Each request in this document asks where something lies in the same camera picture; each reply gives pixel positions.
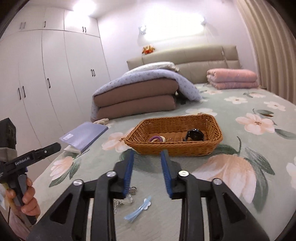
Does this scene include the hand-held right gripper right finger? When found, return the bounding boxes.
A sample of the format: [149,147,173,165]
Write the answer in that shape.
[160,149,270,241]

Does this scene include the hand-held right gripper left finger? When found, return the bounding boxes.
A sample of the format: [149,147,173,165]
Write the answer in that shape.
[26,149,137,241]

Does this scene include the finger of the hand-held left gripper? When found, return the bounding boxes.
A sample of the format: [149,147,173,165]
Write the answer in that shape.
[32,142,62,162]

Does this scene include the brown wicker basket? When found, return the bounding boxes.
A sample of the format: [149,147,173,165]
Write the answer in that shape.
[124,113,223,157]

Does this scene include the silver chain necklace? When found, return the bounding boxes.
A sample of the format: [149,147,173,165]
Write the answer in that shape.
[113,198,134,215]

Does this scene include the light blue hair clip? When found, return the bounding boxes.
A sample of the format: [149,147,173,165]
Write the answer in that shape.
[124,196,152,223]

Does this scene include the person's left hand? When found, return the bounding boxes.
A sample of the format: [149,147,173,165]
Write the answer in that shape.
[6,178,41,218]

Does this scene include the lavender plastic folder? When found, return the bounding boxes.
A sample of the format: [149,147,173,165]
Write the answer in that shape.
[59,122,109,153]

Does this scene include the black wristwatch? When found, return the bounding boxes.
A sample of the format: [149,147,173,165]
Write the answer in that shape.
[183,128,205,142]

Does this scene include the white wardrobe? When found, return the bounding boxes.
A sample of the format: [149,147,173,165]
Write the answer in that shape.
[0,6,111,163]

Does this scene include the brown folded quilt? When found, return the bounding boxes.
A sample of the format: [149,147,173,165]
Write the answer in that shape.
[92,77,178,121]

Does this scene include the lavender patterned blanket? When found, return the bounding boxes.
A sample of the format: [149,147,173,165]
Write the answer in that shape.
[90,67,203,122]

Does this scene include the white pillow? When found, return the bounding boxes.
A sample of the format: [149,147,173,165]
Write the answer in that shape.
[125,61,179,75]

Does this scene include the pink folded quilt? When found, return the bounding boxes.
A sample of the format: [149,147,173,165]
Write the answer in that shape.
[206,68,259,90]

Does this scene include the beige padded headboard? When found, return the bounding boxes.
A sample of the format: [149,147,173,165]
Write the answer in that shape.
[127,44,242,84]

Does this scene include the orange plush toy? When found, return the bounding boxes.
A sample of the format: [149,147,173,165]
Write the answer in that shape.
[142,44,156,55]

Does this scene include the beige curtain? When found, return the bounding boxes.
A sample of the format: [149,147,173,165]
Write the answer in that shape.
[233,0,296,109]

